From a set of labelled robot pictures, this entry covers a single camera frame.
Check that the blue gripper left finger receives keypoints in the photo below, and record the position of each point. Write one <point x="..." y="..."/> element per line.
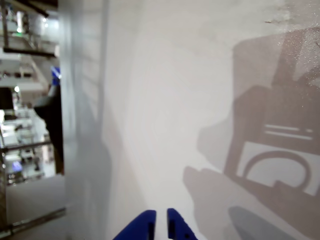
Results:
<point x="142" y="227"/>

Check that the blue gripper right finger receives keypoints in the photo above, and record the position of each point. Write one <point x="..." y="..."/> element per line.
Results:
<point x="178" y="227"/>

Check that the black blue background object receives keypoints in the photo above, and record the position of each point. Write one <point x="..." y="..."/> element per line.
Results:
<point x="55" y="125"/>

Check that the dark metal shelf frame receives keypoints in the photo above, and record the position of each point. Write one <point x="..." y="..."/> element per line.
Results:
<point x="25" y="50"/>

